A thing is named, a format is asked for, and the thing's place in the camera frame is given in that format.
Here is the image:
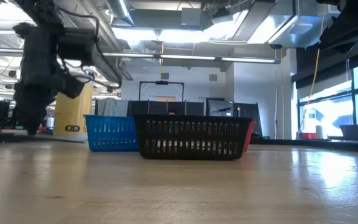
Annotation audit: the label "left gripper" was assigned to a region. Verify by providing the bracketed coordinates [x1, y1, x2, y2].
[12, 22, 86, 136]

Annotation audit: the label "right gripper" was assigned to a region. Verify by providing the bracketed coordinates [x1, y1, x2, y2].
[315, 0, 358, 54]

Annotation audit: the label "blue plastic basket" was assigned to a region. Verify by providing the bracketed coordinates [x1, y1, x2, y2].
[83, 114, 140, 152]

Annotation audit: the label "red plastic basket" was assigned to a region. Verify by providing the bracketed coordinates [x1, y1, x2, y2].
[243, 120, 256, 152]

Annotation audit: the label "black plastic basket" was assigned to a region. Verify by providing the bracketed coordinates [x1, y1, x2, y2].
[133, 114, 253, 161]

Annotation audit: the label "yellow white wipes canister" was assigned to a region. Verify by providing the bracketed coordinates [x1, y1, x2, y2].
[53, 81, 94, 141]

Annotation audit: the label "grey cloth on partition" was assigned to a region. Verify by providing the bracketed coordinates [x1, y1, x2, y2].
[95, 98, 129, 117]

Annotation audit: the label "black monitor screen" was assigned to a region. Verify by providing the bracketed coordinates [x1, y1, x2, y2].
[206, 97, 261, 122]

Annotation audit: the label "black partition screens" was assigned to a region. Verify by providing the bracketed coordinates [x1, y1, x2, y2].
[127, 100, 205, 116]

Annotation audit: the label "grey ceiling box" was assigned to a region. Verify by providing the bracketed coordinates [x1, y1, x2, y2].
[180, 7, 203, 27]

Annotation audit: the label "long ceiling light bar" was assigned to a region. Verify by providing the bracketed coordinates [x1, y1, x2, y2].
[0, 48, 282, 65]

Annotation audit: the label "yellow hanging cable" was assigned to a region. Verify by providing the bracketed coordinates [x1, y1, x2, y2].
[299, 0, 328, 133]

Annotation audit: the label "black window frame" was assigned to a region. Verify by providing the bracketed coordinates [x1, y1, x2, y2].
[296, 58, 358, 141]

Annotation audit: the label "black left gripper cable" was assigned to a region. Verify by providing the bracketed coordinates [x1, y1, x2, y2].
[54, 5, 123, 90]

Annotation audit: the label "silver ventilation duct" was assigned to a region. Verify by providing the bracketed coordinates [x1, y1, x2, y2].
[106, 0, 135, 26]

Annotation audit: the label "black camera gantry rig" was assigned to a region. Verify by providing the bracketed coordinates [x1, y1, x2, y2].
[139, 80, 185, 102]

